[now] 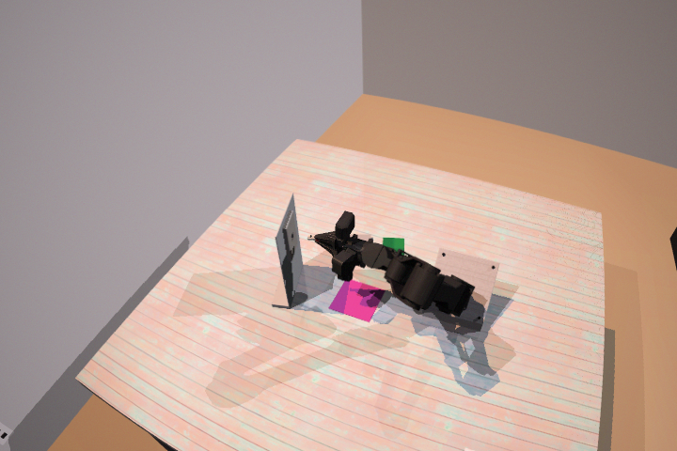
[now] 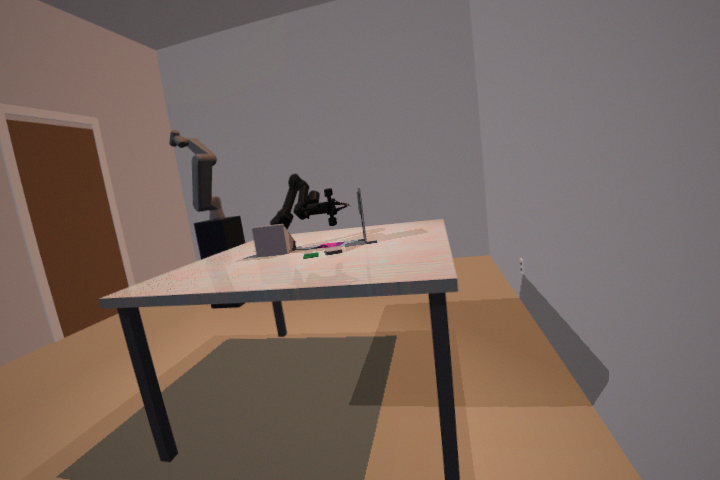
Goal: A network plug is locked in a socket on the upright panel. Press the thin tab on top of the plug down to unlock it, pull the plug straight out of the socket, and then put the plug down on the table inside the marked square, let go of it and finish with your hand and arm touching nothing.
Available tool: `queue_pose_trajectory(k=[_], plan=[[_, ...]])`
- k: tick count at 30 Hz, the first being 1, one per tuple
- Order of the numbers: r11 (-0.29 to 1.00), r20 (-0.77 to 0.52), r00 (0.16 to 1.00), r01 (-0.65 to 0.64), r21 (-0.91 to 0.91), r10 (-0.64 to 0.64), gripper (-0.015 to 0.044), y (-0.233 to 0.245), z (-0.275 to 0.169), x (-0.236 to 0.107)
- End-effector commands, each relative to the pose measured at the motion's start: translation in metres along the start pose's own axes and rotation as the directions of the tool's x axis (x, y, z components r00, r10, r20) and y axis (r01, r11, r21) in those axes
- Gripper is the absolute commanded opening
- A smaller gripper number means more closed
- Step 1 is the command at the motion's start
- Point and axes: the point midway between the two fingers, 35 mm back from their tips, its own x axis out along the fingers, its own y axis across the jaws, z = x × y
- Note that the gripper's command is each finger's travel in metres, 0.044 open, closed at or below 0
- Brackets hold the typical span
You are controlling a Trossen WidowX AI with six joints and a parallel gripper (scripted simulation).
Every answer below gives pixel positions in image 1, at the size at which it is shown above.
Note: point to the magenta flat square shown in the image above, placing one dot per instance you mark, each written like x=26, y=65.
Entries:
x=357, y=299

